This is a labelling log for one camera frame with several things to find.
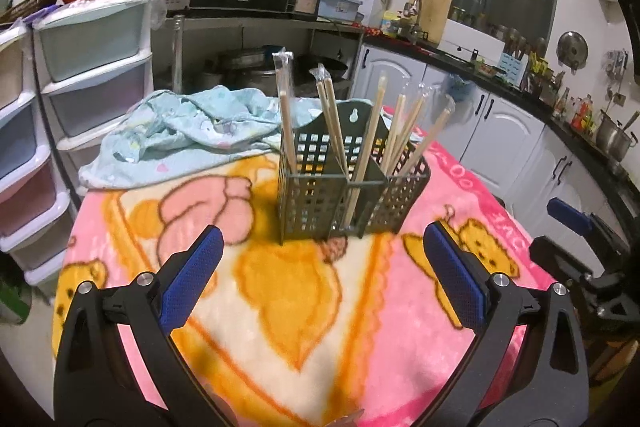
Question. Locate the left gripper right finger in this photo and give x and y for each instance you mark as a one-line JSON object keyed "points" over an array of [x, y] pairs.
{"points": [[526, 365]]}

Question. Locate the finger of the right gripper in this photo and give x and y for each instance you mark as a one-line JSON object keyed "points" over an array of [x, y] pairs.
{"points": [[570, 217]]}

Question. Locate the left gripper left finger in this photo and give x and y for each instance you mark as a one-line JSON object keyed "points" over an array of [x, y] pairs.
{"points": [[94, 384]]}

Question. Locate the white kitchen cabinets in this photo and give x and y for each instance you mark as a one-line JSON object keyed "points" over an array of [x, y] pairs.
{"points": [[520, 159]]}

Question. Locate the person's hand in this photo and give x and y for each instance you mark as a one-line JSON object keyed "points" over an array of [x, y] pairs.
{"points": [[349, 420]]}

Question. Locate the steel pot on counter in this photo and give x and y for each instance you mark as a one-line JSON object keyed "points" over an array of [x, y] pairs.
{"points": [[615, 139]]}

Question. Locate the metal pot lid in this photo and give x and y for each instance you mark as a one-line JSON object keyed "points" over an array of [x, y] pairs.
{"points": [[572, 50]]}

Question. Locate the pink cartoon fleece blanket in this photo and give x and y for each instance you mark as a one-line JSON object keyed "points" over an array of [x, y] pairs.
{"points": [[303, 332]]}

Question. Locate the chopsticks standing in basket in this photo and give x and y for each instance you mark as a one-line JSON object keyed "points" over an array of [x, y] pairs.
{"points": [[365, 150], [283, 61], [327, 98], [416, 123]]}

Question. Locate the dark green utensil basket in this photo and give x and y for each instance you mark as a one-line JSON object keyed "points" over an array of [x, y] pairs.
{"points": [[312, 201]]}

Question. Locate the wooden cutting board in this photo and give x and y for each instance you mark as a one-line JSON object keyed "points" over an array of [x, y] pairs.
{"points": [[433, 17]]}

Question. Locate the light blue patterned cloth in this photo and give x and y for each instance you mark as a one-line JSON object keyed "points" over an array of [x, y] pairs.
{"points": [[169, 135]]}

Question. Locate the pastel plastic drawer unit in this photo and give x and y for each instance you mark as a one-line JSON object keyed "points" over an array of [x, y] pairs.
{"points": [[93, 61]]}

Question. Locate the metal shelf rack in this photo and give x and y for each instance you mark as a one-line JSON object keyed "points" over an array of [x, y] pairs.
{"points": [[193, 54]]}

